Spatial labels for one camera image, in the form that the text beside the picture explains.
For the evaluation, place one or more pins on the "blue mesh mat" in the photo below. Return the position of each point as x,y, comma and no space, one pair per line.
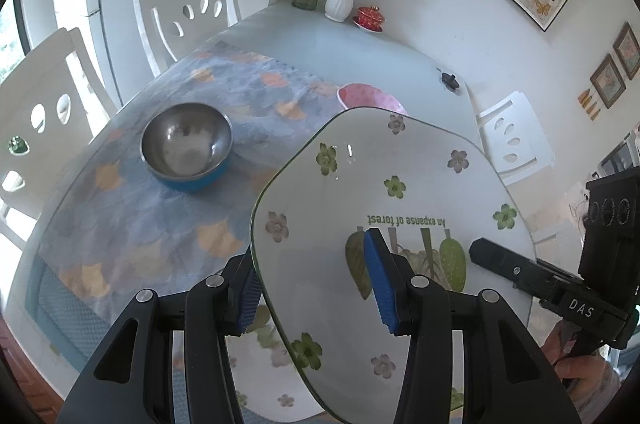
65,314

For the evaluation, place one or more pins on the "pink patterned bowl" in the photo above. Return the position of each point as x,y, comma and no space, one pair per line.
367,97

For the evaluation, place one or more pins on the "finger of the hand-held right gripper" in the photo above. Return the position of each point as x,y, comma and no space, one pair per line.
500,256

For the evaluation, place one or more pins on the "person's right hand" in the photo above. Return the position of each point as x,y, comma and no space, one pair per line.
585,374

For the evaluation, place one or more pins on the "blue stainless steel bowl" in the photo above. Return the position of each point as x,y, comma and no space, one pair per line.
185,144

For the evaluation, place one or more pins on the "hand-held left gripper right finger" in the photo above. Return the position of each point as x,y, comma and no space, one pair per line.
382,284

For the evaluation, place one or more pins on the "white ribbed vase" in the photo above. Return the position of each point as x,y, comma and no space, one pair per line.
340,2

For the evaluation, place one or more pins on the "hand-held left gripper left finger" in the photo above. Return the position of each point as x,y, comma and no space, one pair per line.
245,309

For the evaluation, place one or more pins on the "fan-patterned tablecloth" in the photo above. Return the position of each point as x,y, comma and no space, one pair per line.
150,224

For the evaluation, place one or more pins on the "red saucer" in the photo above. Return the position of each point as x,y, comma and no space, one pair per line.
369,28

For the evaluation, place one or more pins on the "orange wall ornament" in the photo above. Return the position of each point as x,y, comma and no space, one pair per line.
590,104

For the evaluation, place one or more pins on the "white hexagonal floral plate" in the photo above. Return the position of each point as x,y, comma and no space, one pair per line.
270,379
425,184

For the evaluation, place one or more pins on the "small framed flower picture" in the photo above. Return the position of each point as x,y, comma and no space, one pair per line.
629,52
607,80

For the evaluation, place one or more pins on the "red lidded teacup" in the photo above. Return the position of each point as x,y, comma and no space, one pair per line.
370,15

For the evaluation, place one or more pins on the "dark-framed window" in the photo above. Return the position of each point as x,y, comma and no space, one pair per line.
7,44

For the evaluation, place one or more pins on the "white dining chair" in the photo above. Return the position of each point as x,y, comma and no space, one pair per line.
160,34
30,79
530,139

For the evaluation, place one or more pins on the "small black object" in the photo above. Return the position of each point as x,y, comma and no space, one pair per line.
447,79

